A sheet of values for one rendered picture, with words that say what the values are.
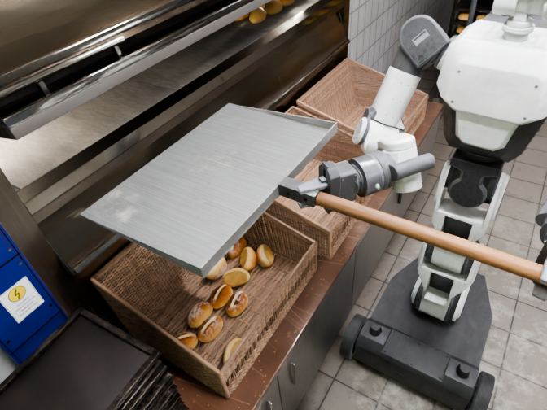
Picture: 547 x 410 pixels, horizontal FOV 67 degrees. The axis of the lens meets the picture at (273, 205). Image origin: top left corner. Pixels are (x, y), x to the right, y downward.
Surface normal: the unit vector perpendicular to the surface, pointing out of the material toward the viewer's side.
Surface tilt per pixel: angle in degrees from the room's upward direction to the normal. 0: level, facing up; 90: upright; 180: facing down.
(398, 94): 74
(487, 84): 91
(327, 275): 0
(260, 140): 1
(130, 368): 0
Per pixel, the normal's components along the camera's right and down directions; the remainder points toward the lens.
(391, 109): -0.04, 0.44
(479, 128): -0.60, 0.57
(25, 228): 0.85, 0.30
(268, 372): -0.07, -0.74
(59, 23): 0.77, 0.04
